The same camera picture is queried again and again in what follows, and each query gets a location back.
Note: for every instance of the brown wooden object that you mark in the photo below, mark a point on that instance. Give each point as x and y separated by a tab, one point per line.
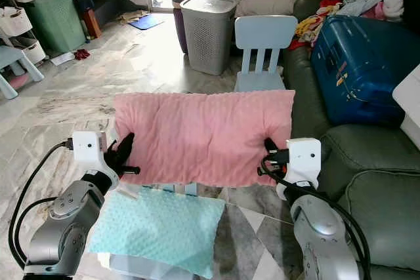
92	23

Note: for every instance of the white paper sheet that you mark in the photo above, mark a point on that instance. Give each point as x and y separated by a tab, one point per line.
62	58

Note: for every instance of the dark slim bin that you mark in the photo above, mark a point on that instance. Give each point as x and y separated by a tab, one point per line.
177	24

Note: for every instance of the green plastic bin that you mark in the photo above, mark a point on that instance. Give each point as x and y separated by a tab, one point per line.
59	21

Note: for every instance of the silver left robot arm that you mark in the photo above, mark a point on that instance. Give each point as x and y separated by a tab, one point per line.
69	227

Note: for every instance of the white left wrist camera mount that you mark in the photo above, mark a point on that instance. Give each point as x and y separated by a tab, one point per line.
88	150

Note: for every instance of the blue hard suitcase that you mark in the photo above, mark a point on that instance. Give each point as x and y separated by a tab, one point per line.
361	67

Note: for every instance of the blue floor mat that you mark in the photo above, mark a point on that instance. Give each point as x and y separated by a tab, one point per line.
146	21

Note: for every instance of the small red cloth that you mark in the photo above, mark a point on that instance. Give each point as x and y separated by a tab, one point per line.
82	54

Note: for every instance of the pink dotted pillow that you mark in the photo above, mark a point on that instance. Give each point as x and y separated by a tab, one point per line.
203	136

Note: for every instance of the teal dotted pillow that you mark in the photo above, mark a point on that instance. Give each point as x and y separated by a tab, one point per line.
157	227

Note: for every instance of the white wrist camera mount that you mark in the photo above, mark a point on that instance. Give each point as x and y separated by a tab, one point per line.
303	160
88	150

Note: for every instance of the light blue kids stool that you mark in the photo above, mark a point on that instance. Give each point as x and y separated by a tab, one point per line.
13	57

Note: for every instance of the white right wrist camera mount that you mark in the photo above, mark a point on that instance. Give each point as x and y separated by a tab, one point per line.
303	160

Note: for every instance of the grey-green leather sofa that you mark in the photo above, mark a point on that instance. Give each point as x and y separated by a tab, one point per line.
380	181

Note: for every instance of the cream pillow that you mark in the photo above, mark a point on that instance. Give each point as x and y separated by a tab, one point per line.
266	3

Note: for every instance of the colourful clothes pile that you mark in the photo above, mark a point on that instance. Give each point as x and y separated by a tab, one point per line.
374	1

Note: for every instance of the small white storage basket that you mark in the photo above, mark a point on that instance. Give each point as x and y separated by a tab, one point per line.
33	49

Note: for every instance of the grey perforated laundry basket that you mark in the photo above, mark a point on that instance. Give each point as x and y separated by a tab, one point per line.
208	37

